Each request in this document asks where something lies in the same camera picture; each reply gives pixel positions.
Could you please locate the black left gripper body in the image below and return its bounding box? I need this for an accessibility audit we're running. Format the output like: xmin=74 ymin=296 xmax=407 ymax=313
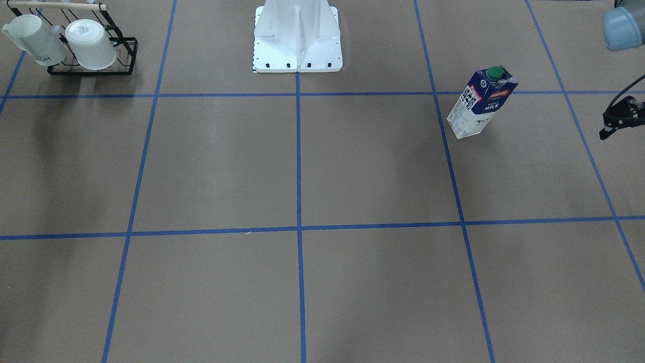
xmin=599 ymin=96 xmax=644 ymax=140

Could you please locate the white ribbed HOME mug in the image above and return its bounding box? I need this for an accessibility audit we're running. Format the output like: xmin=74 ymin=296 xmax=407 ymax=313
xmin=2 ymin=14 xmax=68 ymax=67

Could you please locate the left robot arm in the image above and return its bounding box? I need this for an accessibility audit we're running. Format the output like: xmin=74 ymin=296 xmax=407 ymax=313
xmin=599 ymin=1 xmax=644 ymax=140

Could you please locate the blue white milk carton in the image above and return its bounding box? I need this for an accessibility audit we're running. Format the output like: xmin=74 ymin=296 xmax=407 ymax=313
xmin=446 ymin=65 xmax=519 ymax=139

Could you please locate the white upside-down mug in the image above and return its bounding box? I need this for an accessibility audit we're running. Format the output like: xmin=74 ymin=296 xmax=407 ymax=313
xmin=65 ymin=19 xmax=117 ymax=71

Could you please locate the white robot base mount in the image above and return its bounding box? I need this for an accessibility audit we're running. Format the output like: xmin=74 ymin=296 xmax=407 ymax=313
xmin=252 ymin=1 xmax=343 ymax=73

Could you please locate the black wire mug rack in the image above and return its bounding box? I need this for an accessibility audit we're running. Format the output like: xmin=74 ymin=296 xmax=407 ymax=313
xmin=5 ymin=1 xmax=138 ymax=77

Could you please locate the wooden rack handle rod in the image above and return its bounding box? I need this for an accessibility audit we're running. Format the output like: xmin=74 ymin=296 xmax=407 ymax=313
xmin=2 ymin=1 xmax=109 ymax=12

